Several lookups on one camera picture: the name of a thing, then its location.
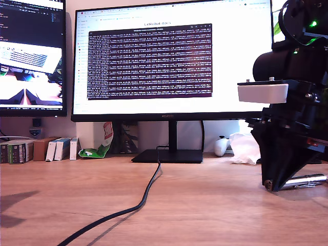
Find white game controller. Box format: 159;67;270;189
214;135;232;157

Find green Jenkki gum bag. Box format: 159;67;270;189
78;121;114;159

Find blue and white box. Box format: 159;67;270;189
54;138;72;161
69;137;79;161
45;140;57;162

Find black Huawei monitor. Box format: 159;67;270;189
71;0;274;164

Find black TUF gaming monitor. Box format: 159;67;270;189
0;0;68;118

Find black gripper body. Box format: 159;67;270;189
244;98;328;145

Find grey patterned card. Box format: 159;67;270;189
119;121;139;154

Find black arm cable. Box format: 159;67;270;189
278;4;312;47

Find green and white box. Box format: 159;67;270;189
0;140;10;165
7;139;34;165

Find long black cable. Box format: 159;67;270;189
55;146;162;246

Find black monitor power cable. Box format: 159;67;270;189
200;120;206;152

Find white plastic bag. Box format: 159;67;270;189
229;132;262;166

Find metallic laser pointer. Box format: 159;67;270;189
264;173;328;191

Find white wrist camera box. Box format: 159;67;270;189
237;79;290;104

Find brown cardboard box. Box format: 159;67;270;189
33;137;62;162

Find white cable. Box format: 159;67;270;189
0;136;30;142

